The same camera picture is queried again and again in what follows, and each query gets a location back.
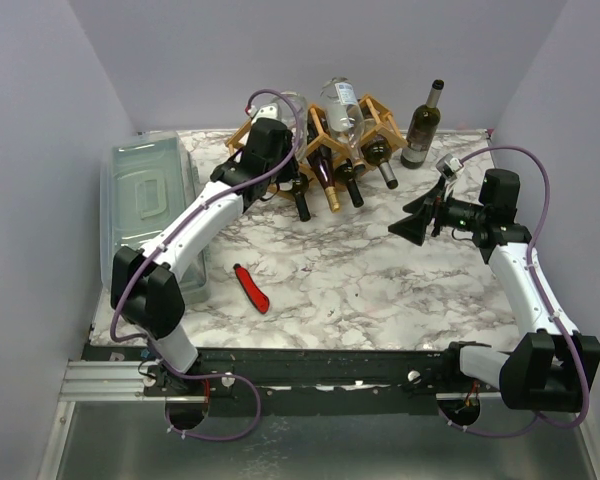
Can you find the red bottle gold foil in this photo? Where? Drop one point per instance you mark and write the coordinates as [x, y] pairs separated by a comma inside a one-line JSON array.
[[320, 161]]

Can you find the clear tall bottle blue label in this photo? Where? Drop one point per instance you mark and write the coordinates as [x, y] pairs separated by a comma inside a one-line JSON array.
[[345, 119]]

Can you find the dark bottle black neck left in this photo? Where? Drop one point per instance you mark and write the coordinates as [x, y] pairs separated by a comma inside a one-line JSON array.
[[299, 186]]

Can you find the wooden wine rack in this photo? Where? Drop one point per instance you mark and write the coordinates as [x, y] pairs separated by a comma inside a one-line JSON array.
[[378, 120]]

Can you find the clear squat glass bottle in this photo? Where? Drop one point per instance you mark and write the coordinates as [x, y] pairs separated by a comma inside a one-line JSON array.
[[294, 114]]

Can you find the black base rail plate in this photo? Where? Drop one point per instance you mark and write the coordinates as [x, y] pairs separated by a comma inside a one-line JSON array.
[[287, 382]]

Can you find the green bottle silver foil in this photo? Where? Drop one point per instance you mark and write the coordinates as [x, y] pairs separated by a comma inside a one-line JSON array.
[[377, 152]]

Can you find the clear plastic storage box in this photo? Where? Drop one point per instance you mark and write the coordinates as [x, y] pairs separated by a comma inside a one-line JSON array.
[[145, 184]]

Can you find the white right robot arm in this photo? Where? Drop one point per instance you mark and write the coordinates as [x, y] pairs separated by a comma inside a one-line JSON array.
[[553, 366]]

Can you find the red black utility knife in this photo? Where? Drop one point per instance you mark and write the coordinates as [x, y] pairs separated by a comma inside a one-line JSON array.
[[256, 296]]

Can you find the green wine bottle brown label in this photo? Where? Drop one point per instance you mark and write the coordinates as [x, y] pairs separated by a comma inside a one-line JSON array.
[[423, 126]]

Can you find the dark bottle black neck middle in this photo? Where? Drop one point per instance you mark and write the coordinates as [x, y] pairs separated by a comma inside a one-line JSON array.
[[344, 175]]

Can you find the dark bottle black neck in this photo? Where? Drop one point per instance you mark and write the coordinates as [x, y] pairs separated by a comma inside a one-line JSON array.
[[299, 186], [344, 175]]

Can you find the aluminium extrusion rail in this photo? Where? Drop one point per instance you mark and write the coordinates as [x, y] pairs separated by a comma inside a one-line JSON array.
[[100, 381]]

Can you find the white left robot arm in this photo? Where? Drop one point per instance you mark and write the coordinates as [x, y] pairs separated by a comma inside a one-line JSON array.
[[145, 287]]

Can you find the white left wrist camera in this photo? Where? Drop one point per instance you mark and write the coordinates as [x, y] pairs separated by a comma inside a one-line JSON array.
[[270, 111]]

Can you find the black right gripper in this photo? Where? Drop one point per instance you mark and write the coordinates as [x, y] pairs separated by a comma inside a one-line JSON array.
[[438, 214]]

